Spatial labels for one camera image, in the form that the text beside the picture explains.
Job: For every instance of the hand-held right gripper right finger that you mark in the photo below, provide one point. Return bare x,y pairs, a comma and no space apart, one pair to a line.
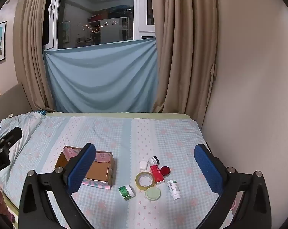
207,169

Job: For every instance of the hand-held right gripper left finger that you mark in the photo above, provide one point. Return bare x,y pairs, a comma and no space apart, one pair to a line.
81,168

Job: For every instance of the cardboard box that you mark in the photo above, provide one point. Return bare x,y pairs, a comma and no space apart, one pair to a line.
101,171

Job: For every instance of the white bottle with green label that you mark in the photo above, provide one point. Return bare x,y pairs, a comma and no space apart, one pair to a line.
173,189

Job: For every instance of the green jar with white lid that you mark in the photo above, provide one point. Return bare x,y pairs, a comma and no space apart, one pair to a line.
126,192

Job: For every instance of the red carton box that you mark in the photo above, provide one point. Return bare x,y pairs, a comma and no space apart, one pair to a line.
157,174

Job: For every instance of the white jar with black lid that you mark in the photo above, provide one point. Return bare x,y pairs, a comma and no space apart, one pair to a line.
154,161

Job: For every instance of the pale green round lid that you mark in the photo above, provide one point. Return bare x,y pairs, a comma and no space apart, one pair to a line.
153,193

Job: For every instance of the white earbuds case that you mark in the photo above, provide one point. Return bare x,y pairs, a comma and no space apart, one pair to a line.
143,165

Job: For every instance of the light blue crumpled quilt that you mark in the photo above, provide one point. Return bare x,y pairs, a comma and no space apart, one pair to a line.
22,124

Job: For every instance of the beige padded headboard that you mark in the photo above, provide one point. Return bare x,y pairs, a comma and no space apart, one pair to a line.
12,100

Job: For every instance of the teal small packet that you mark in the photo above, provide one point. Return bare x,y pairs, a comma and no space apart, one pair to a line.
41,112

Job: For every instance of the checked floral bed sheet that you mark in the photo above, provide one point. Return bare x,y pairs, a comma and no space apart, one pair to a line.
158,138

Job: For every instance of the beige curtain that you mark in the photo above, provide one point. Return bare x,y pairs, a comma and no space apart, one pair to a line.
31,52
184,52

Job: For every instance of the light blue hanging cloth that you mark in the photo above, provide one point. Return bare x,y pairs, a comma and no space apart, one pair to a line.
101,76

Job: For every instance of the white framed window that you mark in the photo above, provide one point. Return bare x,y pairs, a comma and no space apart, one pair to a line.
98,16

